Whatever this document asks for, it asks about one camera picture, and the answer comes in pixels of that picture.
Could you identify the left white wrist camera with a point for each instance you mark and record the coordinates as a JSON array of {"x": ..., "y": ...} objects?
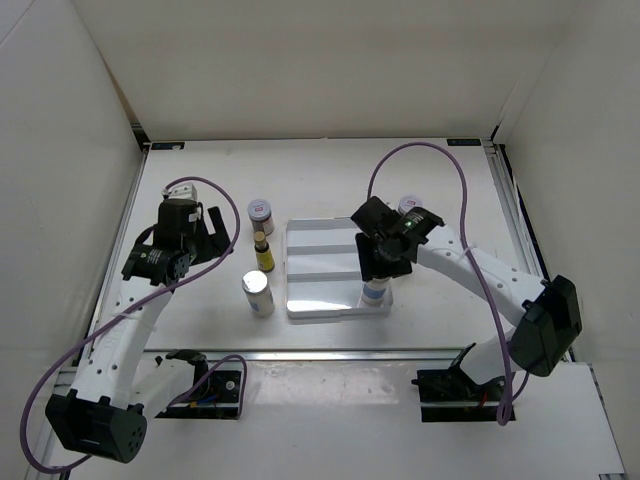
[{"x": 182, "y": 194}]

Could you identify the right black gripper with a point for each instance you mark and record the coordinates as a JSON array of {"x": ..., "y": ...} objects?
[{"x": 368, "y": 264}]

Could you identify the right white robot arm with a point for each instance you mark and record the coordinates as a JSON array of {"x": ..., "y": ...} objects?
[{"x": 544, "y": 314}]

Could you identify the aluminium front rail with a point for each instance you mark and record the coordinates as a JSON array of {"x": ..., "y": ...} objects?
[{"x": 318, "y": 355}]

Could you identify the white divided tray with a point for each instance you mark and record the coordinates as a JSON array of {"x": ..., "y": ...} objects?
[{"x": 323, "y": 280}]

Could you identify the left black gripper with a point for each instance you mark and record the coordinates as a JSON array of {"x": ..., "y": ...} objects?
[{"x": 213, "y": 244}]

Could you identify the brown spice jar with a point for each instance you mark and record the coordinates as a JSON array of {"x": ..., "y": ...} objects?
[
  {"x": 408, "y": 202},
  {"x": 260, "y": 215}
]

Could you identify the left brown spice jar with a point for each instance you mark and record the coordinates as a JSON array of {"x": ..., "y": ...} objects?
[{"x": 260, "y": 215}]

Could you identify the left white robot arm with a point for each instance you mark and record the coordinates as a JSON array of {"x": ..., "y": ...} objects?
[{"x": 106, "y": 411}]

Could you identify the left yellow small bottle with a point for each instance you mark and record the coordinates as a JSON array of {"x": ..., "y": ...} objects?
[{"x": 264, "y": 257}]

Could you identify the right blue corner label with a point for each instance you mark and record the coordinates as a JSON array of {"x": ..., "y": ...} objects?
[{"x": 463, "y": 142}]

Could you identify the white silver-cap bottle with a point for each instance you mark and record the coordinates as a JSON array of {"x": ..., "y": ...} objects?
[
  {"x": 256, "y": 287},
  {"x": 374, "y": 291}
]

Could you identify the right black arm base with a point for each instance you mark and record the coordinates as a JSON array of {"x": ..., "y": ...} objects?
[{"x": 451, "y": 396}]

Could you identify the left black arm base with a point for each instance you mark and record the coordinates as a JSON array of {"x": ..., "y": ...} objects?
[{"x": 221, "y": 387}]

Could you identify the right brown spice jar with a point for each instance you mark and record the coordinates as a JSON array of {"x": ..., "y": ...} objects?
[{"x": 408, "y": 202}]

